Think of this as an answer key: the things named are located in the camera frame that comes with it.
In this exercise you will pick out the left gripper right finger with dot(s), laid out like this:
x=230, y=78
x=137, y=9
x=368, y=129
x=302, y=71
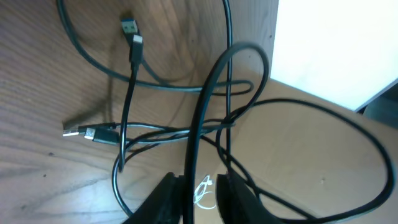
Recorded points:
x=237, y=204

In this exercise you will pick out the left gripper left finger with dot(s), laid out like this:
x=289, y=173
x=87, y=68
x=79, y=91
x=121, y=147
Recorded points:
x=163, y=205

